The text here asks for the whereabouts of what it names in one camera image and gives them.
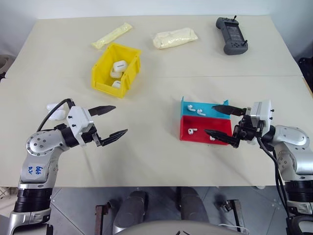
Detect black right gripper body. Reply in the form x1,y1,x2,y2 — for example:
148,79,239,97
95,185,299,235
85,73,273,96
232,107,264,149

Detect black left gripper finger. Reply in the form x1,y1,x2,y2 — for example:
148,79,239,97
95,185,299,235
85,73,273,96
88,105,116,117
101,128,129,147

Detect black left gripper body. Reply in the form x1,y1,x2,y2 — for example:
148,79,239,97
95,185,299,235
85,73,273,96
78,123,103,148

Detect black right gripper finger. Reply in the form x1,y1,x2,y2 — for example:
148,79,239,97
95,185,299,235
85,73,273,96
211,104,243,117
203,129,239,148

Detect yellow plastic bin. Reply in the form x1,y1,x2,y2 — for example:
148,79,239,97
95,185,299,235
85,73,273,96
90,43,142,99

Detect white earbud case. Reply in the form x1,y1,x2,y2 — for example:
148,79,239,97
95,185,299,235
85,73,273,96
46,102,67,121

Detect blue plastic tray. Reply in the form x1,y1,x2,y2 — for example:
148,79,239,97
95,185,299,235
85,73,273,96
180,96,232,120

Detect red plastic tray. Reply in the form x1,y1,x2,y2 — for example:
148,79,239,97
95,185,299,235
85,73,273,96
179,115,233,146

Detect grey handheld remote controller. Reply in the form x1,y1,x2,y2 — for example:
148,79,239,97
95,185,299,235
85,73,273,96
215,15,250,56

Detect dark grey rounded shape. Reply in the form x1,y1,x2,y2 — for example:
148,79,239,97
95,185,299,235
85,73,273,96
179,187,211,224
114,190,150,235

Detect long yellow powder pouch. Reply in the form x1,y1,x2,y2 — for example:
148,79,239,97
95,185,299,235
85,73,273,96
90,22,134,51

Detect black bulky object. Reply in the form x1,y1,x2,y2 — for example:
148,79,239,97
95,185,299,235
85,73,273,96
297,57,313,84

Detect wide pale powder pouch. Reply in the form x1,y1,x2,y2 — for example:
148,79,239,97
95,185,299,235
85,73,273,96
152,26,199,50

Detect grey round object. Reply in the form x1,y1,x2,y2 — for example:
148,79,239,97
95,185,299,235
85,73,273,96
0,54,13,74

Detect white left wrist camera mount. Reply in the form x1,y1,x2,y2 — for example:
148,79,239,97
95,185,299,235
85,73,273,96
65,105,95,147

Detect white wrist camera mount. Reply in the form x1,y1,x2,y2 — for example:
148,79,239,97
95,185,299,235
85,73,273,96
248,99,273,123
65,105,95,147

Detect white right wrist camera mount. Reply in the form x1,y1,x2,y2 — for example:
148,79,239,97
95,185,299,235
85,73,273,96
248,99,273,123

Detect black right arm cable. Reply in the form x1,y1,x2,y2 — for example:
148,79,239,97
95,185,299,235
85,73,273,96
255,136,294,221

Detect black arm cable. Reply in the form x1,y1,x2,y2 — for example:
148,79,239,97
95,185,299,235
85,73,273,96
36,98,75,133
255,136,294,221

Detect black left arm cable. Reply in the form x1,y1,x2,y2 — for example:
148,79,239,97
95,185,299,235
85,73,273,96
36,98,75,133

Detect rusty metal frame bar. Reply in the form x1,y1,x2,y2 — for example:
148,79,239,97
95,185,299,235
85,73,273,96
94,199,115,235
215,199,246,232

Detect thin white cable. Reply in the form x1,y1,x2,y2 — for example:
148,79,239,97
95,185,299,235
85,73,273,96
217,223,245,232

